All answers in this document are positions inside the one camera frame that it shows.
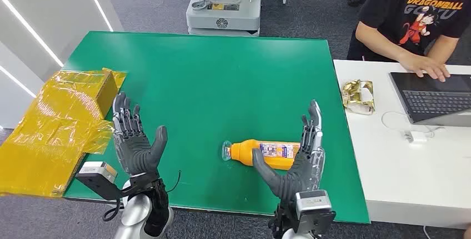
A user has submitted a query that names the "orange detergent bottle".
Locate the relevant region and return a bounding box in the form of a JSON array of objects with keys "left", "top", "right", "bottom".
[{"left": 222, "top": 138, "right": 302, "bottom": 171}]

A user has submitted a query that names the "crumpled gold wrapper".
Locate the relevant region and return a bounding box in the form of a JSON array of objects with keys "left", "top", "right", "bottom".
[{"left": 341, "top": 79, "right": 376, "bottom": 116}]

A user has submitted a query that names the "white charger adapter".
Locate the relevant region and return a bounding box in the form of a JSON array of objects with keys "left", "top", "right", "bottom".
[{"left": 404, "top": 130, "right": 428, "bottom": 145}]

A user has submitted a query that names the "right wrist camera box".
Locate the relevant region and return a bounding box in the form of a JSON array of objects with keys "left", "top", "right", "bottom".
[{"left": 294, "top": 190, "right": 336, "bottom": 235}]

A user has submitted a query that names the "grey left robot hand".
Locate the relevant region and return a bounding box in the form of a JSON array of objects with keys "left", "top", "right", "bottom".
[{"left": 111, "top": 92, "right": 168, "bottom": 177}]

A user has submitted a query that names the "dark grey laptop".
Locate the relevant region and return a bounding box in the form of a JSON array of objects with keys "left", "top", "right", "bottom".
[{"left": 388, "top": 72, "right": 471, "bottom": 128}]

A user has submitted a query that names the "thin white cable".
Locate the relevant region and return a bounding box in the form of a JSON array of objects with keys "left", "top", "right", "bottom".
[{"left": 381, "top": 111, "right": 446, "bottom": 140}]

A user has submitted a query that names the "person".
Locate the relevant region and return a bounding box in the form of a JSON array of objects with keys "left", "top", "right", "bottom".
[{"left": 346, "top": 0, "right": 471, "bottom": 83}]

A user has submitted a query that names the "person's right hand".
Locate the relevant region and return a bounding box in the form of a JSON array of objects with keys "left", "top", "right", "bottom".
[{"left": 399, "top": 53, "right": 451, "bottom": 83}]

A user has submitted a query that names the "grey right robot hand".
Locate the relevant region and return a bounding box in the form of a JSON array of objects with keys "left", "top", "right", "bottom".
[{"left": 252, "top": 99, "right": 327, "bottom": 203}]

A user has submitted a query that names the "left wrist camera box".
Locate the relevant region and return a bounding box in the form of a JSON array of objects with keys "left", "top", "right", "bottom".
[{"left": 75, "top": 161, "right": 126, "bottom": 201}]

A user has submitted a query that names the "yellow taped cardboard box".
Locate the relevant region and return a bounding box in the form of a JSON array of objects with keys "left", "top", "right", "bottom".
[{"left": 0, "top": 68, "right": 127, "bottom": 198}]

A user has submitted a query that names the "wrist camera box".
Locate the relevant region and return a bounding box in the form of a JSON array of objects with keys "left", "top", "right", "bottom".
[
  {"left": 294, "top": 190, "right": 336, "bottom": 235},
  {"left": 75, "top": 161, "right": 126, "bottom": 201}
]

